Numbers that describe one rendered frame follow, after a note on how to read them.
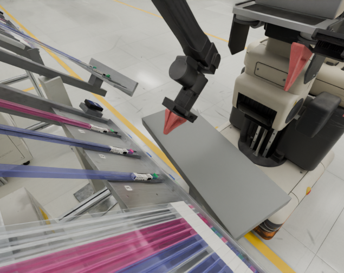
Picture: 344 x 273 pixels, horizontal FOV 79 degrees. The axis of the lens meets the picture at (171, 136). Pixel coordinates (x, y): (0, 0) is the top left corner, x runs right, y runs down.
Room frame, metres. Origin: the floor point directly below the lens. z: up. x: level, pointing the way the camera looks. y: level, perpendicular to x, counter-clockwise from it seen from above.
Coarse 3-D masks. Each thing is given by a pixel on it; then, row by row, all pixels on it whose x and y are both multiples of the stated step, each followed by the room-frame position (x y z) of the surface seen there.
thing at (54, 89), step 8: (40, 80) 0.67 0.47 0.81; (48, 80) 0.67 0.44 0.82; (56, 80) 0.68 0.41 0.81; (48, 88) 0.65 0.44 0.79; (56, 88) 0.67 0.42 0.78; (64, 88) 0.69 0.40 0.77; (48, 96) 0.67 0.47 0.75; (56, 96) 0.66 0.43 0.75; (64, 96) 0.68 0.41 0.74; (64, 104) 0.67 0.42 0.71; (80, 152) 0.66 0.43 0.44; (80, 160) 0.66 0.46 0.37; (88, 168) 0.66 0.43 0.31; (88, 184) 0.75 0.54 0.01; (96, 184) 0.66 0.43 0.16; (104, 184) 0.69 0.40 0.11; (80, 192) 0.69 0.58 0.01; (88, 192) 0.69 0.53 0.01; (80, 200) 0.64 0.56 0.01; (112, 200) 0.64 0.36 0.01; (96, 208) 0.59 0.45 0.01; (104, 208) 0.59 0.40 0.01
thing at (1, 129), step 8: (0, 128) 0.25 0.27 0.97; (8, 128) 0.25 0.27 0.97; (16, 128) 0.26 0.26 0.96; (24, 136) 0.26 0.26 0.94; (32, 136) 0.27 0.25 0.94; (40, 136) 0.27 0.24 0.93; (48, 136) 0.28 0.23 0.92; (56, 136) 0.29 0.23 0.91; (64, 144) 0.29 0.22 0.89; (72, 144) 0.30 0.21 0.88; (80, 144) 0.31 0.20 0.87; (88, 144) 0.32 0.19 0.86; (96, 144) 0.34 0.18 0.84; (128, 152) 0.38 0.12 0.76
